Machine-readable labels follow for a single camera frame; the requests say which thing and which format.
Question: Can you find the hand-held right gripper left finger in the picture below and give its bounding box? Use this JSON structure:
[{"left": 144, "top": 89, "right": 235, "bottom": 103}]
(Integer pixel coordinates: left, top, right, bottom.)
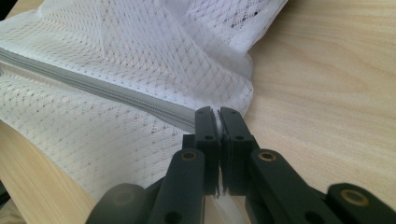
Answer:
[{"left": 181, "top": 105, "right": 220, "bottom": 197}]

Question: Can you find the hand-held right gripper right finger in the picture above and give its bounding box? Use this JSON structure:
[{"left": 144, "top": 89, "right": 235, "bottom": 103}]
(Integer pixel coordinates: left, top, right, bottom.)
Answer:
[{"left": 219, "top": 105, "right": 260, "bottom": 197}]

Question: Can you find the white mesh laundry bag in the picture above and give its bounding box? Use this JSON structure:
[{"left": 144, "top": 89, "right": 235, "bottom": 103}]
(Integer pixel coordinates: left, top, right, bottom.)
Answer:
[{"left": 0, "top": 0, "right": 289, "bottom": 202}]

